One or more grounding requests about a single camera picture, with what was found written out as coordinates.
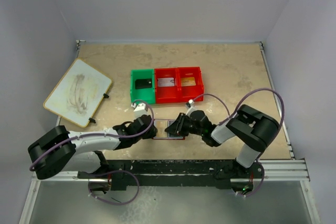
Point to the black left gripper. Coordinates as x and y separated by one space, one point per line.
151 133

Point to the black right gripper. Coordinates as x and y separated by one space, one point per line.
177 127

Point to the red leather card holder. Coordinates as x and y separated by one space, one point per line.
161 125

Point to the white card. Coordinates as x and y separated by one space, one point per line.
166 82

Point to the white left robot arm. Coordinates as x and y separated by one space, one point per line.
60 150

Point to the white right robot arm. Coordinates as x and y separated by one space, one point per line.
256 129

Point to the orange card in red bin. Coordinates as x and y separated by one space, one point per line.
188 81

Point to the green plastic bin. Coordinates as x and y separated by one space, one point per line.
148 95

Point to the outer red plastic bin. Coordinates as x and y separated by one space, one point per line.
191 92

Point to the red plastic bin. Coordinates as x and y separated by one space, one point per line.
191 92
167 94

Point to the middle red plastic bin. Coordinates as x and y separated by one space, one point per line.
167 94

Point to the yellow-framed whiteboard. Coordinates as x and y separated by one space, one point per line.
78 94

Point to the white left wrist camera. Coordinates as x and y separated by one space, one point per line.
139 109

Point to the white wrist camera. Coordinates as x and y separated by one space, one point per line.
139 109
190 105

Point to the aluminium table frame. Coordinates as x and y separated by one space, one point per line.
171 191

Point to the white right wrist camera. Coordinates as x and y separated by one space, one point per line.
190 105

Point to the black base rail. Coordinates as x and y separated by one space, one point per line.
218 173

